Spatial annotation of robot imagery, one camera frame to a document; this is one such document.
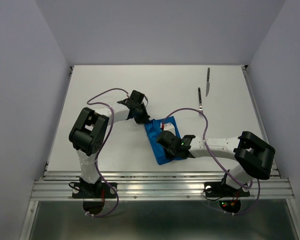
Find blue cloth napkin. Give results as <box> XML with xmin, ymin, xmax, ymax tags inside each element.
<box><xmin>144</xmin><ymin>119</ymin><xmax>182</xmax><ymax>165</ymax></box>

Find steel fork black handle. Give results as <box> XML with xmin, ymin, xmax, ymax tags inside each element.
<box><xmin>197</xmin><ymin>87</ymin><xmax>204</xmax><ymax>117</ymax></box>

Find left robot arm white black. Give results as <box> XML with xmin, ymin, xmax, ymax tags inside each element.
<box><xmin>69</xmin><ymin>101</ymin><xmax>150</xmax><ymax>198</ymax></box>

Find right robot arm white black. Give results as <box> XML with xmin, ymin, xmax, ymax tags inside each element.
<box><xmin>156</xmin><ymin>130</ymin><xmax>276</xmax><ymax>195</ymax></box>

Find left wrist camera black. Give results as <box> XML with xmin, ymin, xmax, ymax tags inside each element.
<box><xmin>128</xmin><ymin>90</ymin><xmax>145</xmax><ymax>104</ymax></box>

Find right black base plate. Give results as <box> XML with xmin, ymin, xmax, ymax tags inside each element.
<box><xmin>203</xmin><ymin>181</ymin><xmax>250</xmax><ymax>198</ymax></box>

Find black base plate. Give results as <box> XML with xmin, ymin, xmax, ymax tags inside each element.
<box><xmin>70</xmin><ymin>182</ymin><xmax>116</xmax><ymax>200</ymax></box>
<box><xmin>203</xmin><ymin>181</ymin><xmax>250</xmax><ymax>198</ymax></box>

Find steel knife black handle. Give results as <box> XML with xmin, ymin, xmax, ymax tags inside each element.
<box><xmin>205</xmin><ymin>67</ymin><xmax>211</xmax><ymax>97</ymax></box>

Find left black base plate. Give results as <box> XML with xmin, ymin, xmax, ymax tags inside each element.
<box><xmin>70</xmin><ymin>182</ymin><xmax>116</xmax><ymax>200</ymax></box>

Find aluminium front rail frame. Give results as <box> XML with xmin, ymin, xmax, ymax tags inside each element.
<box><xmin>30</xmin><ymin>170</ymin><xmax>295</xmax><ymax>201</ymax></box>

